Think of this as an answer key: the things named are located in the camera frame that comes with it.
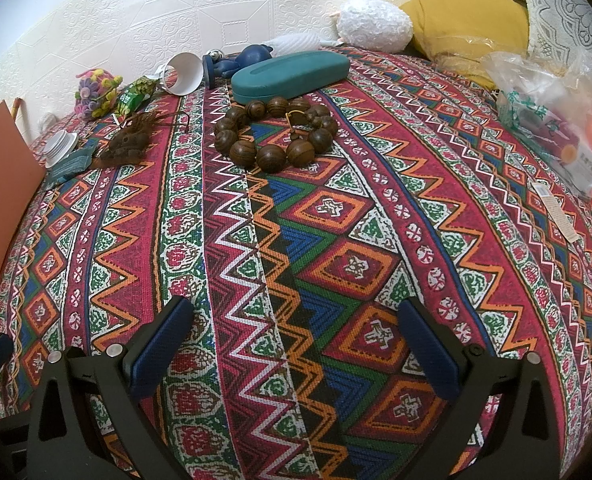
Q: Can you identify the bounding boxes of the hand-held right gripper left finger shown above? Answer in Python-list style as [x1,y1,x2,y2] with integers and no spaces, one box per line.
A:
[28,296,194,480]

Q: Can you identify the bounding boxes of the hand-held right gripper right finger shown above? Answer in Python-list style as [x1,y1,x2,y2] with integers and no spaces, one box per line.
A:
[397,296,559,480]

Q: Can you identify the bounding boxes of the pink cardboard box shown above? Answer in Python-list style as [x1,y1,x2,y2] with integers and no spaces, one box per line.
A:
[0,101,48,356]

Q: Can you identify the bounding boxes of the white paper cup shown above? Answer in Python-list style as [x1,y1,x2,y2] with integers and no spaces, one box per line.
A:
[163,53,206,96]

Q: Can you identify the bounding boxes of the teal glasses case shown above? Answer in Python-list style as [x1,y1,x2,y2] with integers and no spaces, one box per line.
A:
[231,54,350,106]

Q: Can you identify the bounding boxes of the colourful patterned blanket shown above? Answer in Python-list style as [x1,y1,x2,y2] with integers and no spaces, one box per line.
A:
[0,45,592,480]

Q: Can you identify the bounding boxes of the white paper label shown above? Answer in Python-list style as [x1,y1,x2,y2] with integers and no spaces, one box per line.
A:
[528,182,579,243]

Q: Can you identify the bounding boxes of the brown lobster toy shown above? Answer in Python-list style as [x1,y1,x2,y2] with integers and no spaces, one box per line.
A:
[92,110,192,168]

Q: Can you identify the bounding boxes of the white round lid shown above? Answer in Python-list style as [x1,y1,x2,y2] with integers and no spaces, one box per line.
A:
[43,130,79,168]

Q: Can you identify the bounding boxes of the green snack packet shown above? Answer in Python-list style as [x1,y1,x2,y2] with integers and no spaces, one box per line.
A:
[113,77,157,115]

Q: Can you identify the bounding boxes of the wooden stick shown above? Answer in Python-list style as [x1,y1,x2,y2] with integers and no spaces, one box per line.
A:
[10,100,32,131]

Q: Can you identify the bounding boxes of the clear plastic bag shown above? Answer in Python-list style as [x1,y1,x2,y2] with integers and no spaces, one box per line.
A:
[446,30,592,201]

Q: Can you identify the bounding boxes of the blue toy figurine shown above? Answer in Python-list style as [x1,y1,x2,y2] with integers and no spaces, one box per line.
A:
[202,44,277,77]

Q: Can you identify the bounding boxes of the white ribbed toy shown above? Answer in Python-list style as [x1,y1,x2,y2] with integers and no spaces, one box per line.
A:
[268,31,339,57]

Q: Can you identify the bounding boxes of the small white fluffy plush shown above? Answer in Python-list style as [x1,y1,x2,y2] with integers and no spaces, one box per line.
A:
[335,0,413,52]

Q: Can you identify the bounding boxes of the yellow pillow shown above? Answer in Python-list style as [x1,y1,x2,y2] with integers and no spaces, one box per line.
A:
[400,0,532,92]

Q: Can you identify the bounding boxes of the white lace cushion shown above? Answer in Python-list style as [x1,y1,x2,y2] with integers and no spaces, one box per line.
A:
[518,0,592,86]

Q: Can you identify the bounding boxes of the large wooden bead bracelet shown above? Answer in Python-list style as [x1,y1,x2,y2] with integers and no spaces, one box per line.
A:
[212,99,336,172]

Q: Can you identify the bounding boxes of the small wooden bead bracelet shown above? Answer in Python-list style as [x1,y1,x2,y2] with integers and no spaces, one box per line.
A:
[285,98,338,133]

